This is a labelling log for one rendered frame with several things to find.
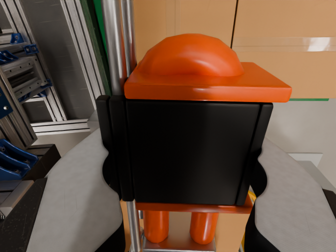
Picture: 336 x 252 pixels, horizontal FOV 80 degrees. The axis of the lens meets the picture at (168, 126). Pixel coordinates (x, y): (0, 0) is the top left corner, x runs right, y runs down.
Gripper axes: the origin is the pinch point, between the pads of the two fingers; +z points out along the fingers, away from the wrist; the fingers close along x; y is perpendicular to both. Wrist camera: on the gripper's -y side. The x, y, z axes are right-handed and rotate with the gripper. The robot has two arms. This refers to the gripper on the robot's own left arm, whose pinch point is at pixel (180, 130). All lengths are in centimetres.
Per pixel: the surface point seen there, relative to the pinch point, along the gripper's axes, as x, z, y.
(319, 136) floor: 115, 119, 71
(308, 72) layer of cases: 51, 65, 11
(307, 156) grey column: 112, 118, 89
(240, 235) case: 22, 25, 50
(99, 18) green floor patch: -42, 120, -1
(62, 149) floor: -85, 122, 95
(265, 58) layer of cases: 34, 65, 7
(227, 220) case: 17, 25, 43
